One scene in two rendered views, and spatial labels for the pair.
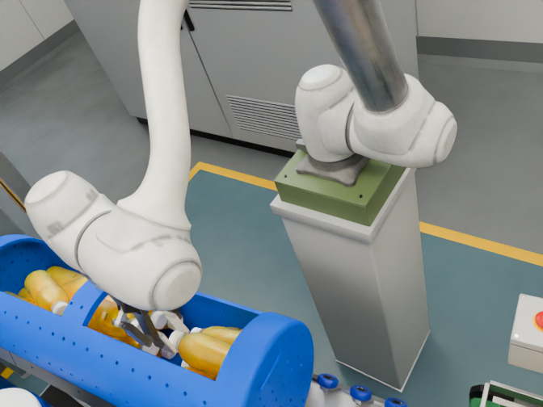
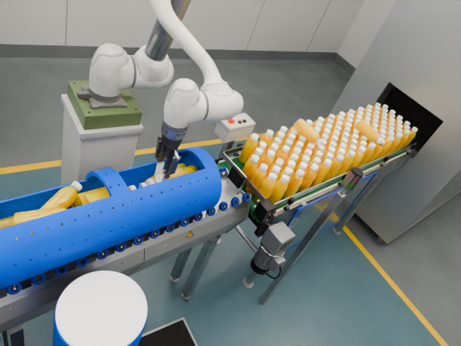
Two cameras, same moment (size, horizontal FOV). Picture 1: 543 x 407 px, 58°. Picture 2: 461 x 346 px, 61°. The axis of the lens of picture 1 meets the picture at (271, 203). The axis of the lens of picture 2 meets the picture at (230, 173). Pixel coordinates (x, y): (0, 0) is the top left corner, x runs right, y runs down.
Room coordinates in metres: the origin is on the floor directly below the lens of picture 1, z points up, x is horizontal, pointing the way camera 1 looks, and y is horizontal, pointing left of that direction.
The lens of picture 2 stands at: (0.48, 1.40, 2.25)
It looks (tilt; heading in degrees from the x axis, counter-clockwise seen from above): 40 degrees down; 263
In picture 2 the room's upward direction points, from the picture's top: 24 degrees clockwise
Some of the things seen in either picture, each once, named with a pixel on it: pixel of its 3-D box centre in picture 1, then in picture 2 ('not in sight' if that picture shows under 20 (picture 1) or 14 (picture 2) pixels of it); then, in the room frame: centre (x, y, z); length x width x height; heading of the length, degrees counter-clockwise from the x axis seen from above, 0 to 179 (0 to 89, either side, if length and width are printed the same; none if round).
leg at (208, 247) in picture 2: not in sight; (197, 269); (0.27, 0.03, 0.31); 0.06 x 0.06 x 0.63; 48
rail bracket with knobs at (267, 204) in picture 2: not in sight; (263, 210); (0.10, 0.03, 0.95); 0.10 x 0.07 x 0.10; 138
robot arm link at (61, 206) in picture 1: (79, 223); (184, 101); (0.59, 0.28, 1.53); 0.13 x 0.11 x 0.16; 36
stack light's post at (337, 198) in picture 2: not in sight; (296, 256); (-0.25, -0.11, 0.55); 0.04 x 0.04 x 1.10; 48
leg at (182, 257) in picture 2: not in sight; (184, 251); (0.37, -0.07, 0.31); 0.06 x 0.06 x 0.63; 48
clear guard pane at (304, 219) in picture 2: not in sight; (322, 215); (-0.35, -0.35, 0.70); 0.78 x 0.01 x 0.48; 48
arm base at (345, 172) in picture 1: (330, 148); (101, 93); (1.04, -0.21, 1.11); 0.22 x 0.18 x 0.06; 40
